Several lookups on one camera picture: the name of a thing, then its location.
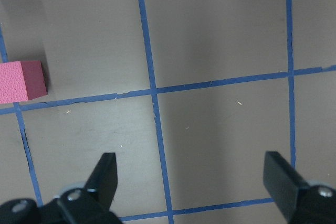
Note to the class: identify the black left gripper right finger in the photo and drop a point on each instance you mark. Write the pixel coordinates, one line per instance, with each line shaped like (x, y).
(299, 200)

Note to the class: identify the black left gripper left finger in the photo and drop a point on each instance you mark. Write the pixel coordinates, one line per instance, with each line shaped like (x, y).
(89, 204)

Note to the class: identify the pink foam block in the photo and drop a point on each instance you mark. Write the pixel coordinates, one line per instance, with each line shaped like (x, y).
(22, 81)

